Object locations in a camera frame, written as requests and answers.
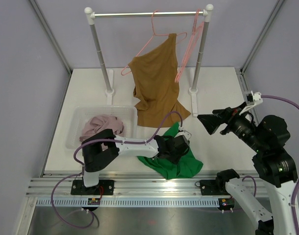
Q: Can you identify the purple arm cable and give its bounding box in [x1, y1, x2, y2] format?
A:
[261, 95, 299, 235]
[50, 111, 184, 230]

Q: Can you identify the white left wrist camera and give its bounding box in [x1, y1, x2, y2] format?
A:
[176, 126, 192, 141]

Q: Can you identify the green tank top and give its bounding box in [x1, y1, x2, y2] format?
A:
[138, 123, 203, 180]

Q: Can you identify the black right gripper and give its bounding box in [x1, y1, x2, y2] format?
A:
[198, 100, 266, 152]

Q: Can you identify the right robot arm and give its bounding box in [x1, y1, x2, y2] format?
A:
[198, 103, 299, 235]

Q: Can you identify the white and silver clothes rack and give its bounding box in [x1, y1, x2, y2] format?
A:
[84, 4, 214, 117]

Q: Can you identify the brown tank top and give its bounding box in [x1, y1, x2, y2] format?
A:
[128, 33, 191, 128]

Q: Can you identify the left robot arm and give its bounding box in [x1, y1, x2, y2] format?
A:
[76, 129, 192, 195]

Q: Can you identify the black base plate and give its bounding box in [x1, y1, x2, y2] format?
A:
[71, 180, 115, 196]
[195, 180, 231, 196]

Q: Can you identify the mauve pink tank top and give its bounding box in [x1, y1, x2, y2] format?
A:
[79, 115, 125, 142]

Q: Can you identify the pink hanger of brown top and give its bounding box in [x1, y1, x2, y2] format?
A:
[121, 10, 188, 76]

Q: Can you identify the white plastic basket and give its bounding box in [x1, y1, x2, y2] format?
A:
[65, 105, 138, 150]

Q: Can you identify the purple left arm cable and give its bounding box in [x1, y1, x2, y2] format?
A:
[50, 111, 184, 230]

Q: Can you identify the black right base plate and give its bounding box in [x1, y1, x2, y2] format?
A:
[195, 180, 231, 196]

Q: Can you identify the pink hanger of green top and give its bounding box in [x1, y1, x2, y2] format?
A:
[174, 21, 204, 83]

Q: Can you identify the aluminium mounting rail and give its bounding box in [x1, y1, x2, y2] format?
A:
[25, 170, 270, 198]

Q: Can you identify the white slotted cable duct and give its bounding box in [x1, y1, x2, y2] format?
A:
[36, 197, 219, 208]

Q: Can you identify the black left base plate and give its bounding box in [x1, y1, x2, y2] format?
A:
[71, 180, 115, 196]

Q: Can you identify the pink hanger of mauve top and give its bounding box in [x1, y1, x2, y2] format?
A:
[191, 9, 200, 36]

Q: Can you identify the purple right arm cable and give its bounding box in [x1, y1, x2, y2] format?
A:
[261, 95, 299, 235]

